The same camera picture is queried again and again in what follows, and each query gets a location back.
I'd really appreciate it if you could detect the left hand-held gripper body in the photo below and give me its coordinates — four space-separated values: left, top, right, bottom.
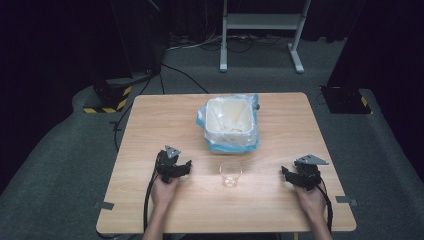
155 144 183 185

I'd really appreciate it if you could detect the grey tape strip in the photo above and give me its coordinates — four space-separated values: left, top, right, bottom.
335 195 360 207
93 201 115 211

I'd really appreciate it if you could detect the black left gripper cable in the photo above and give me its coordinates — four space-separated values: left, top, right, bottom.
142 159 160 233

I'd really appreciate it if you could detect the bundle of floor cables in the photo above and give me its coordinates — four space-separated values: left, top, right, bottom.
165 32 294 54

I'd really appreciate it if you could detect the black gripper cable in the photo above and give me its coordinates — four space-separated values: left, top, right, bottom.
142 159 160 233
316 181 335 234

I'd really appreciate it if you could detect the white metal stand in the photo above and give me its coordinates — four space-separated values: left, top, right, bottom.
219 0 312 75

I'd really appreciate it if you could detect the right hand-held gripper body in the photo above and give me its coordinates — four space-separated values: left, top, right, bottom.
293 153 330 192

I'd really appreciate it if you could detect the bin with blue bag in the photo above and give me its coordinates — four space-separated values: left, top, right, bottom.
195 93 261 154

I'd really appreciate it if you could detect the white trash bin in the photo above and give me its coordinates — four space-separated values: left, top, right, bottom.
203 96 256 155

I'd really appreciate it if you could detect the black yellow striped stand base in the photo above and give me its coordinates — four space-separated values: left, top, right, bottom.
82 78 133 115

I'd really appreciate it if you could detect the black floor cable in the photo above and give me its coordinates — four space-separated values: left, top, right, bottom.
160 62 210 95
109 74 155 153

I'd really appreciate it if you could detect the person's left hand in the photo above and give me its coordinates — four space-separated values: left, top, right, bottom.
151 175 181 214

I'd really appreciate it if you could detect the person's right hand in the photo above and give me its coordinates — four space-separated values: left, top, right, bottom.
294 182 327 218

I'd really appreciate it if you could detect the dark curtain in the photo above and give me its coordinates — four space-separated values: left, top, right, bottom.
0 0 169 111
326 0 424 183

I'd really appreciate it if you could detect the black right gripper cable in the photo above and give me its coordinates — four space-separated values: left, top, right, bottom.
316 181 335 234

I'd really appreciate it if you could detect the clear plastic cup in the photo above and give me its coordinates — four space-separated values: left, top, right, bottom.
218 161 244 189

